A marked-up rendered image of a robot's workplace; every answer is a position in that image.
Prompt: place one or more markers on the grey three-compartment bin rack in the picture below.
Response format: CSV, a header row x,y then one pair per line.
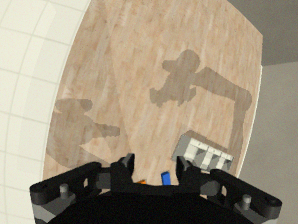
x,y
214,159

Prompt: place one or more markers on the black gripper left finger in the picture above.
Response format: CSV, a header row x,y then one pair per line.
x,y
52,196

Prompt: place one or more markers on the blue and white eraser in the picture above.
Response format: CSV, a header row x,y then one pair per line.
x,y
165,178

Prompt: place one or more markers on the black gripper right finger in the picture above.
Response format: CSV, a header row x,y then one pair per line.
x,y
252,203

